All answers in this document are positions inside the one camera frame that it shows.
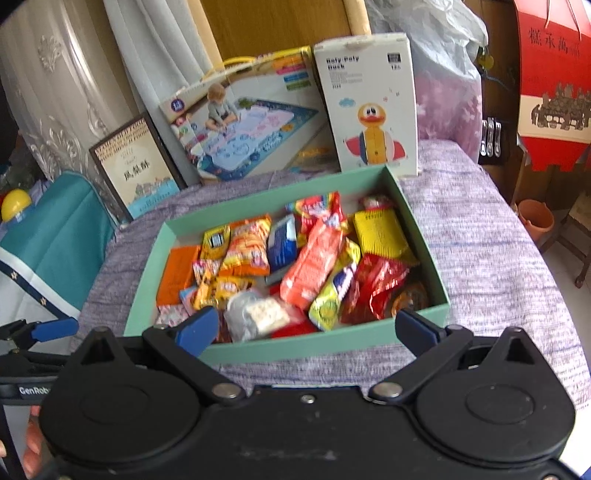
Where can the yellow gold snack packet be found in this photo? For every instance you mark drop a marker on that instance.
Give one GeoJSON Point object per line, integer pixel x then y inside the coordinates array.
{"type": "Point", "coordinates": [381, 235]}

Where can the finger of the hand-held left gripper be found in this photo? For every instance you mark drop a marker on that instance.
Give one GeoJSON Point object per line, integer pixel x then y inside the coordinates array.
{"type": "Point", "coordinates": [55, 328]}

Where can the drawing mat toy box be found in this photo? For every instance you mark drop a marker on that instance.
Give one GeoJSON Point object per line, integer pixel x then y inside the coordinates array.
{"type": "Point", "coordinates": [249, 129]}

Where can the terracotta pot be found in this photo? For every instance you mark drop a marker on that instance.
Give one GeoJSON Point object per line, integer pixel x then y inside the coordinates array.
{"type": "Point", "coordinates": [535, 221]}

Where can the white duck toy box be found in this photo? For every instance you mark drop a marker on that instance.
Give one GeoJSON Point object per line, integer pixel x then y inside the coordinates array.
{"type": "Point", "coordinates": [369, 115]}

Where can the red white candy packet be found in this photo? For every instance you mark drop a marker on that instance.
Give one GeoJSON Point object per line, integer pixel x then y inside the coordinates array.
{"type": "Point", "coordinates": [376, 202]}

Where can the pink circle patterned packet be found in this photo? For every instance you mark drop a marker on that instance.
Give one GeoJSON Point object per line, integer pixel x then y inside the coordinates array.
{"type": "Point", "coordinates": [171, 316]}

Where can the yellow plastic ball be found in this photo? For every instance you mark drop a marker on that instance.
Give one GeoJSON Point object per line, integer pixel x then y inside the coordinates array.
{"type": "Point", "coordinates": [16, 205]}

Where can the dark round snack packet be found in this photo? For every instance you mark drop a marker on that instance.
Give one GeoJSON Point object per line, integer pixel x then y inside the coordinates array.
{"type": "Point", "coordinates": [408, 300]}

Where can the teal white fabric cover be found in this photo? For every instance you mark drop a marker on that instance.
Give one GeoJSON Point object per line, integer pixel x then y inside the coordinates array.
{"type": "Point", "coordinates": [51, 240]}

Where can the clear packet white candies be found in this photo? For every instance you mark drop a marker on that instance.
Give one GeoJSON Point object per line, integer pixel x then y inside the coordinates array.
{"type": "Point", "coordinates": [258, 316]}

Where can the orange stick biscuit packet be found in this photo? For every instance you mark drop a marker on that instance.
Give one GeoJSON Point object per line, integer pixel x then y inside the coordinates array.
{"type": "Point", "coordinates": [244, 247]}

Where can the blue snack packet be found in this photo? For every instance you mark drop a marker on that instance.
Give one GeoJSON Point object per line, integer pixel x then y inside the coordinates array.
{"type": "Point", "coordinates": [281, 242]}

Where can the brown framed pastry box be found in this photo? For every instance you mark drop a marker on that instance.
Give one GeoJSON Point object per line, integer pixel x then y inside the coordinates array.
{"type": "Point", "coordinates": [138, 175]}

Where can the long orange snack packet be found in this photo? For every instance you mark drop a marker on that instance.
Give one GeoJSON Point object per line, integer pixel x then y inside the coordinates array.
{"type": "Point", "coordinates": [309, 267]}

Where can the orange Winsun snack packet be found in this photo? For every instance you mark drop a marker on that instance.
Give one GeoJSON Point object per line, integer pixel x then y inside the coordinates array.
{"type": "Point", "coordinates": [178, 274]}

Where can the red rainbow striped packet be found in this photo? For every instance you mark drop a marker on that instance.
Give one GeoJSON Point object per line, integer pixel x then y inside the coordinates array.
{"type": "Point", "coordinates": [318, 207]}

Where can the long yellow green packet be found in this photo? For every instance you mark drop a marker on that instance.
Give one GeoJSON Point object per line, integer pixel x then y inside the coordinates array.
{"type": "Point", "coordinates": [332, 295]}

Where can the red foil candy packet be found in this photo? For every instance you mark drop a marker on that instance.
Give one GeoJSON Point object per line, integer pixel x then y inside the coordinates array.
{"type": "Point", "coordinates": [374, 286]}

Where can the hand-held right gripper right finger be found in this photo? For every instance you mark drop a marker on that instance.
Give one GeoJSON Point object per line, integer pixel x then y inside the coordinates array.
{"type": "Point", "coordinates": [413, 327]}

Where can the clear plastic bag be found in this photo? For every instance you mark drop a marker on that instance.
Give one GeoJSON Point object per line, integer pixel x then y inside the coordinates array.
{"type": "Point", "coordinates": [443, 92]}

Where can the brown wooden panel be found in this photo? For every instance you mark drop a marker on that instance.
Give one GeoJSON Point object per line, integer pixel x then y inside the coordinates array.
{"type": "Point", "coordinates": [286, 23]}

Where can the white lace curtain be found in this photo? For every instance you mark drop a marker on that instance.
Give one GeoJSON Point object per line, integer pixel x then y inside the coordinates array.
{"type": "Point", "coordinates": [60, 92]}

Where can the red gift bag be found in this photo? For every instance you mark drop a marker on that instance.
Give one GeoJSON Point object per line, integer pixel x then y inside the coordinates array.
{"type": "Point", "coordinates": [554, 69]}

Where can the green cardboard box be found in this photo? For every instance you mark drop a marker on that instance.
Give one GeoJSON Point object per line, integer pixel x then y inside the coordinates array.
{"type": "Point", "coordinates": [277, 353]}

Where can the yellow cracker packet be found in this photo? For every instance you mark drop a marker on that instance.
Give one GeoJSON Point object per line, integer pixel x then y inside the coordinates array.
{"type": "Point", "coordinates": [214, 242]}

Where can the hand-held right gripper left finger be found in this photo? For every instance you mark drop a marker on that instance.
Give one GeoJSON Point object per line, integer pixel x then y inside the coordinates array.
{"type": "Point", "coordinates": [198, 330]}

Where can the yellow red cartoon packet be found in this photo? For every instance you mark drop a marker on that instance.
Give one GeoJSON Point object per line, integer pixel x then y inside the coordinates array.
{"type": "Point", "coordinates": [205, 281]}

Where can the wooden chair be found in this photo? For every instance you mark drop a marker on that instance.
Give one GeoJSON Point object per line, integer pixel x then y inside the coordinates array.
{"type": "Point", "coordinates": [582, 258]}

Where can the person's left hand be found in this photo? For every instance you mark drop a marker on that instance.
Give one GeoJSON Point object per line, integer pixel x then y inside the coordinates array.
{"type": "Point", "coordinates": [34, 445]}

